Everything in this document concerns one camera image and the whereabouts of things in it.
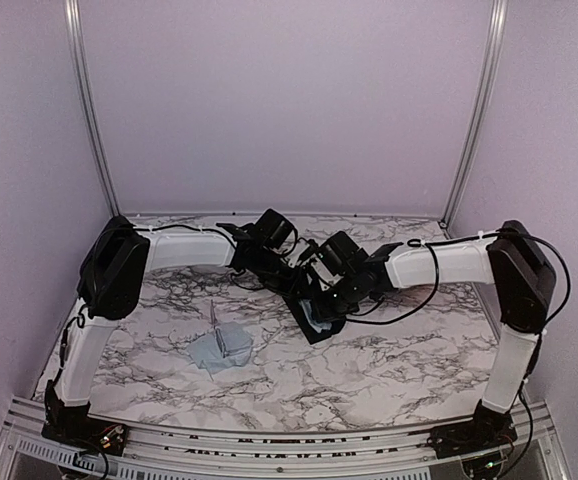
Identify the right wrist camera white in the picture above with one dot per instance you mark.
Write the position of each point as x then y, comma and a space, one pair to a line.
316, 268

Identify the blue cleaning cloth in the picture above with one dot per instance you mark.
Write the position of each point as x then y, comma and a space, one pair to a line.
203, 351
310, 316

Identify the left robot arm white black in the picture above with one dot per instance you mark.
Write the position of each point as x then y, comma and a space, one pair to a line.
111, 278

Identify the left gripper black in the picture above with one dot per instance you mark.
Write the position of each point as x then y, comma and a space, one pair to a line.
299, 279

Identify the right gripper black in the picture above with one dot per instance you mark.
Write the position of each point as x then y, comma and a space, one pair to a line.
324, 313

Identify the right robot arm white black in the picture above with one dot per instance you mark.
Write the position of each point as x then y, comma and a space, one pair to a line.
511, 260

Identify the aluminium frame post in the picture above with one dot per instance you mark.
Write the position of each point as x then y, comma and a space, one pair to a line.
78, 53
485, 87

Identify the left aluminium frame post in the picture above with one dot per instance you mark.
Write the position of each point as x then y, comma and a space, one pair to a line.
78, 53

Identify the right aluminium frame post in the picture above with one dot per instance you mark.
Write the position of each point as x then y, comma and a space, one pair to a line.
485, 87

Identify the front aluminium rail base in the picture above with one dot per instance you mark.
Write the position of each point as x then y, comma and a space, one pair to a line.
167, 452

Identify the black glasses case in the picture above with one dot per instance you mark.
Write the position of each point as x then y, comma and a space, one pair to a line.
311, 336

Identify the clear purple lens sunglasses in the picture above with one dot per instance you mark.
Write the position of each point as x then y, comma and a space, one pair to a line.
233, 340

